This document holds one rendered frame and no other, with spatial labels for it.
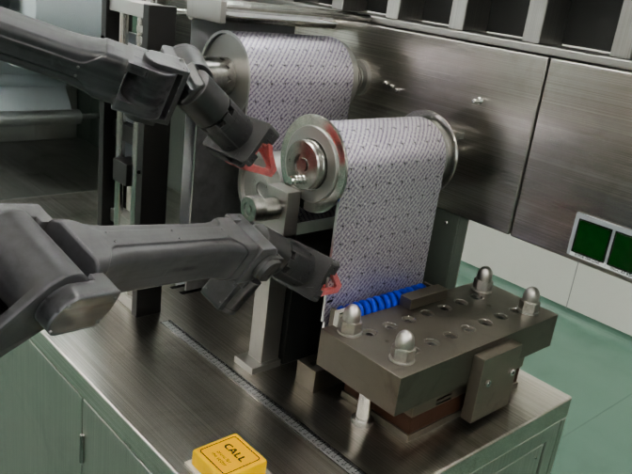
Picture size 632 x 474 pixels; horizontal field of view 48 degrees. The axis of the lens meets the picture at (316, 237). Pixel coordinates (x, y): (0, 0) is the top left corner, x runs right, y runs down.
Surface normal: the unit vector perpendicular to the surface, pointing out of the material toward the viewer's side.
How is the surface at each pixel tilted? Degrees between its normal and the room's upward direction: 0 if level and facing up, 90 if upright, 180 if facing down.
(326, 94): 92
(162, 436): 0
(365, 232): 90
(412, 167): 90
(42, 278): 44
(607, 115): 90
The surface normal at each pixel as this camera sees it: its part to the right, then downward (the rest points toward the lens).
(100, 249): 0.62, -0.75
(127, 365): 0.12, -0.93
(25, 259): 0.18, -0.50
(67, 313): 0.71, 0.66
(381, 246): 0.66, 0.32
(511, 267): -0.74, 0.15
